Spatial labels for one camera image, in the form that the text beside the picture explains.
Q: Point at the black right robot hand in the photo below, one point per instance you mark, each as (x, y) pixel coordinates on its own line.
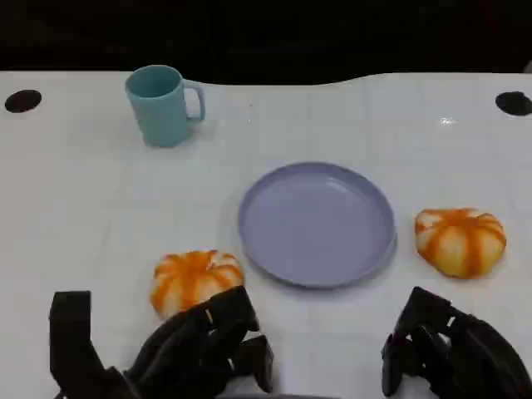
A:
(465, 357)

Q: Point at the pale green mug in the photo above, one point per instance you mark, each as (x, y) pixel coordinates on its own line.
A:
(160, 112)

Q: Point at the lilac plate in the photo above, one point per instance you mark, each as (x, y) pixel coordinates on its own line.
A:
(316, 224)

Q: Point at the orange white toy bread roll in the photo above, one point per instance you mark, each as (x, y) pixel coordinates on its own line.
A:
(461, 245)
(191, 278)

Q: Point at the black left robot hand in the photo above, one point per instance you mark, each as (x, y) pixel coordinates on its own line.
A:
(195, 357)

